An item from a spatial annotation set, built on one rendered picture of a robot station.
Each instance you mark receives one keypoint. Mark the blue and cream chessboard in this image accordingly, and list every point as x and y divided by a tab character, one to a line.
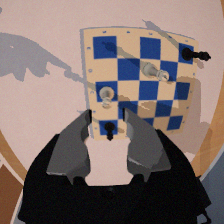
115	57

